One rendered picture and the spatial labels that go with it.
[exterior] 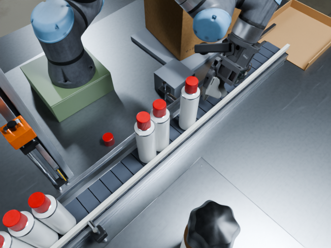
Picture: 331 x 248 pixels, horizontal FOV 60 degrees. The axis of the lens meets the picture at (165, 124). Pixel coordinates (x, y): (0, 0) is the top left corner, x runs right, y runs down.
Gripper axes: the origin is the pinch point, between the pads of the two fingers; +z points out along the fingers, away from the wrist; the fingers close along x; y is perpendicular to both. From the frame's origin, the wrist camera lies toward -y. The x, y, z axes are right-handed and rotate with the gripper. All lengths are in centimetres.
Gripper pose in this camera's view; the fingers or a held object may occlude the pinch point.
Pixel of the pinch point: (204, 95)
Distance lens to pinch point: 88.4
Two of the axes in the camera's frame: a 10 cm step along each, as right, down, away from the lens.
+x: 6.2, -2.4, 7.5
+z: -3.6, 7.6, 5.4
